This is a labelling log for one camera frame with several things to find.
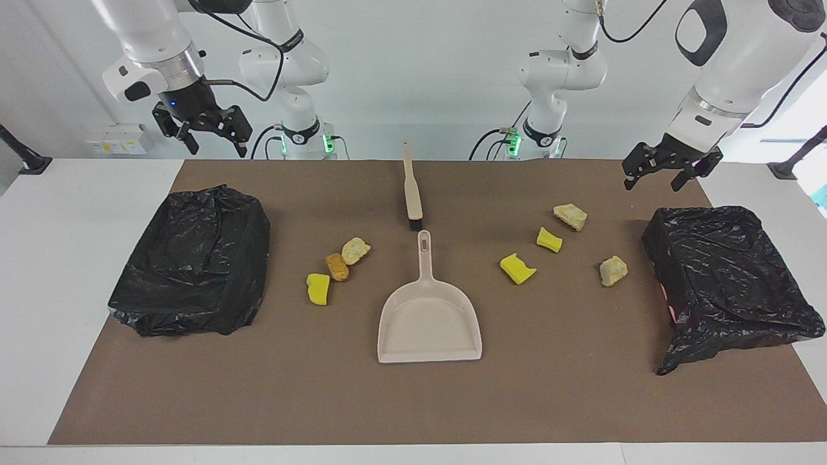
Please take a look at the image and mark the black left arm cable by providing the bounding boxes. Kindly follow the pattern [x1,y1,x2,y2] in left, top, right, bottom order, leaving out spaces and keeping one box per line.
[598,0,827,130]

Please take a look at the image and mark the black clamp stand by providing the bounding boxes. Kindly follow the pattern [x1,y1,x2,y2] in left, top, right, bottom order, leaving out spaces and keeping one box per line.
[768,125,827,180]
[0,123,52,175]

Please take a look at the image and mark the black bag lined pink bin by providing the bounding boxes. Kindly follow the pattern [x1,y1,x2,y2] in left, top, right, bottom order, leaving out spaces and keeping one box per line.
[641,205,826,377]

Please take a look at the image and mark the beige hand brush black bristles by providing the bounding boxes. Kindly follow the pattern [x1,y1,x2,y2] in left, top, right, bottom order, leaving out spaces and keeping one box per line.
[402,141,424,232]

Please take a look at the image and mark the yellow sponge with green pad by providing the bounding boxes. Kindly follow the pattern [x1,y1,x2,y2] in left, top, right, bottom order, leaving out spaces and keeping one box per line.
[499,253,538,285]

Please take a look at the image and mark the black base cable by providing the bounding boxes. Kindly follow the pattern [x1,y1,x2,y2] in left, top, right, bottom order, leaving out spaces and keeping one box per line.
[468,126,518,161]
[251,125,285,160]

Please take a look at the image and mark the beige plastic dustpan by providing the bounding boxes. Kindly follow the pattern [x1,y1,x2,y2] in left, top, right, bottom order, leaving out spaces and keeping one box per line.
[377,231,483,364]

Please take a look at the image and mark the white wall socket box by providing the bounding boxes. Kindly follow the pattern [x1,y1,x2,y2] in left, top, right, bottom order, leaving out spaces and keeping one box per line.
[85,123,148,156]

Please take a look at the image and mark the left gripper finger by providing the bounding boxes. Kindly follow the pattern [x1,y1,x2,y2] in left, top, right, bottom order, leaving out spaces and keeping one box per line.
[670,167,702,192]
[622,158,649,192]

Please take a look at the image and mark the brown table mat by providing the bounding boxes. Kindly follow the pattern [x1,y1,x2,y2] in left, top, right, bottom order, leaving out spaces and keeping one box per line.
[47,159,827,446]

